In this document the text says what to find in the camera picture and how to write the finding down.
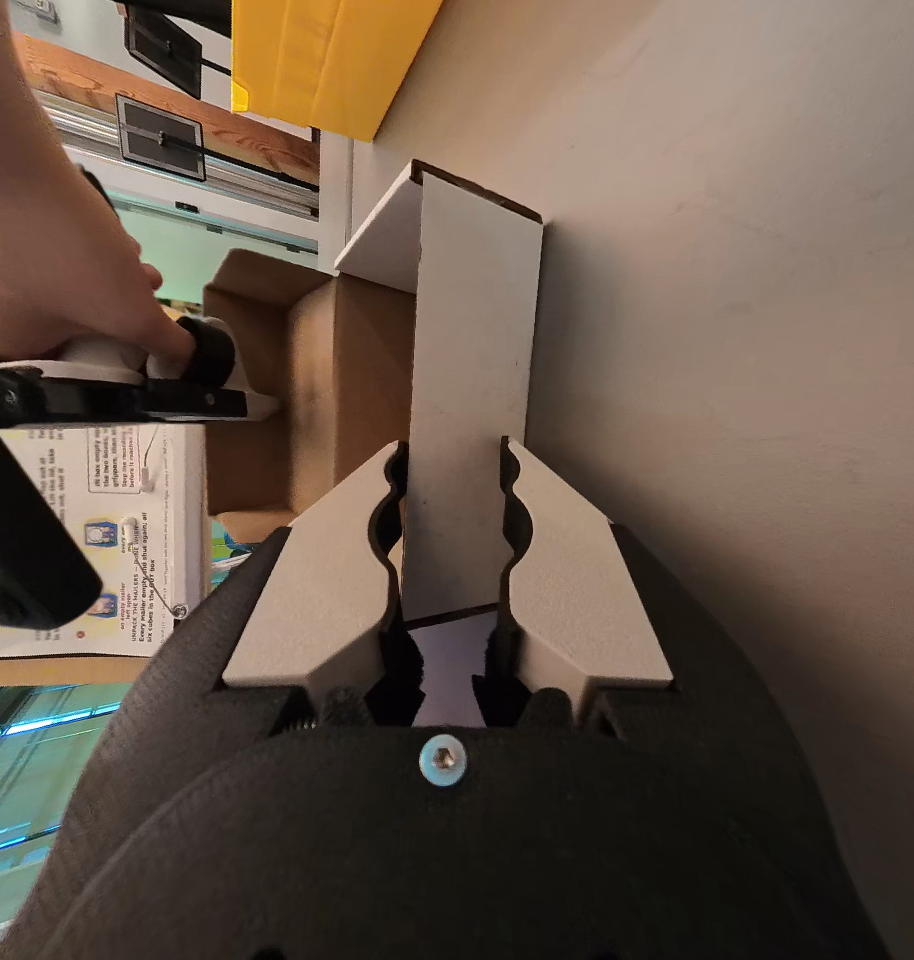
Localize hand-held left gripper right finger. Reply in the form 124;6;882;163
470;436;675;729

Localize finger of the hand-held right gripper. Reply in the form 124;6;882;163
235;367;281;423

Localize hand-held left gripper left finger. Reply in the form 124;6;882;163
223;439;428;727

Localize white cardboard box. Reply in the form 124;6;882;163
204;159;544;729

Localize person's right hand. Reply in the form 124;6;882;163
0;153;197;363

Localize printed instruction sheet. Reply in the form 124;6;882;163
0;423;206;661

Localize black framed sign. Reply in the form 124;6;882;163
123;6;203;99
115;93;206;183

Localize yellow plastic bin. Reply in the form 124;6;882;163
232;0;444;141

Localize wooden post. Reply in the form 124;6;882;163
14;33;319;177

